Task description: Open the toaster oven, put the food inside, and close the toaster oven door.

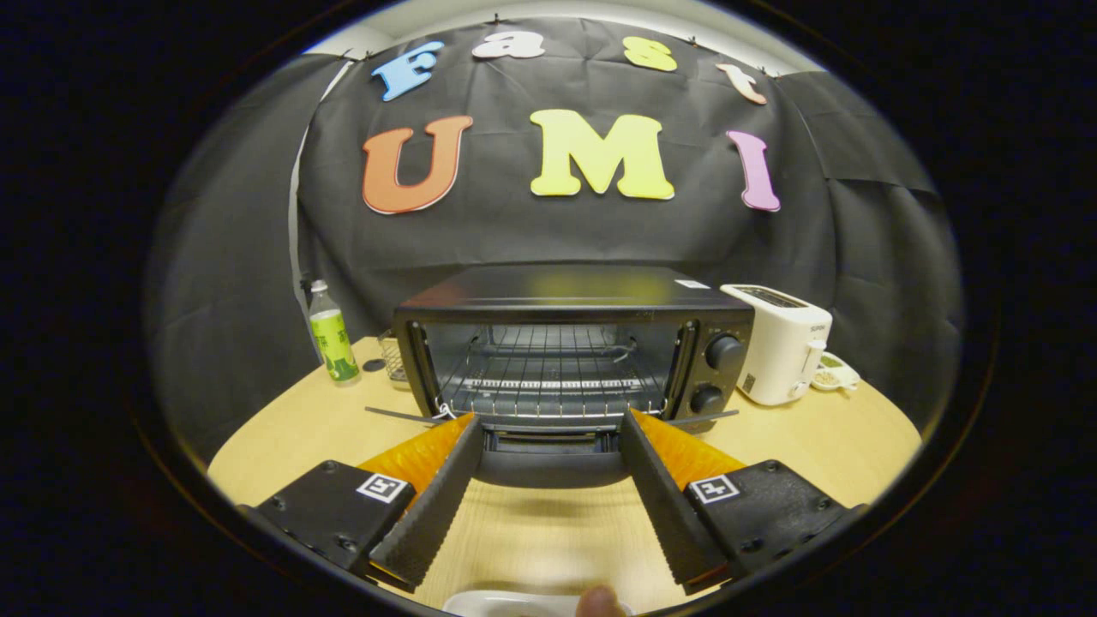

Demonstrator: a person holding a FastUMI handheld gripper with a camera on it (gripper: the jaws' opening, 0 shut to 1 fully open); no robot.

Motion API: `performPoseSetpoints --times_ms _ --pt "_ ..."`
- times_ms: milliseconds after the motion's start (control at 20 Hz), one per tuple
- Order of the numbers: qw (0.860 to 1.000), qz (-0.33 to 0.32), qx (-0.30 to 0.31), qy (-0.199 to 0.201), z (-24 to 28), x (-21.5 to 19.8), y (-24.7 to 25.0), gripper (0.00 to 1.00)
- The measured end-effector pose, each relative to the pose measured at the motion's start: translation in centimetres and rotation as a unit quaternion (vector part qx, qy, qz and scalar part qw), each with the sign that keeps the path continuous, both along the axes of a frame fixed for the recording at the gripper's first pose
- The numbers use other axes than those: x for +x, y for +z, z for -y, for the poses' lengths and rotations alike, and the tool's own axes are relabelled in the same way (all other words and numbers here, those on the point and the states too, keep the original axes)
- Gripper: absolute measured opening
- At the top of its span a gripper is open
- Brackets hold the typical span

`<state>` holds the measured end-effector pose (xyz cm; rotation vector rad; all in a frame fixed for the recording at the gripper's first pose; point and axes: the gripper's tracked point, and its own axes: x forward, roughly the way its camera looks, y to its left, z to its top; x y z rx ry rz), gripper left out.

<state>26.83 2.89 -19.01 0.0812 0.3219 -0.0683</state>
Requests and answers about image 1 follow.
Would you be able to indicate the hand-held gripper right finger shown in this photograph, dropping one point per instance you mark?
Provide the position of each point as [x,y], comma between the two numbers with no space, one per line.
[664,506]

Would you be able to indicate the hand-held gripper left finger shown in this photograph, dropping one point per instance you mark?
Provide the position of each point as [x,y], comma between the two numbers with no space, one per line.
[437,506]

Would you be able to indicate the black toaster oven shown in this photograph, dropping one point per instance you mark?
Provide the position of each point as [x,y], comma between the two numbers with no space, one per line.
[566,287]

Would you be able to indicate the white toaster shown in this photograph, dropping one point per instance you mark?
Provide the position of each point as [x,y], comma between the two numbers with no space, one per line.
[780,343]

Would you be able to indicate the white square plate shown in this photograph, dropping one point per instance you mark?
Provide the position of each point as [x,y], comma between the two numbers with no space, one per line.
[506,604]

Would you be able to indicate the green label drink bottle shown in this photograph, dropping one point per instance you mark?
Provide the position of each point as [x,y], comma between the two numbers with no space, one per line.
[332,343]

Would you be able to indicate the white divided snack tray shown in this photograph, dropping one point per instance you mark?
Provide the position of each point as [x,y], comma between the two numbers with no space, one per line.
[836,377]

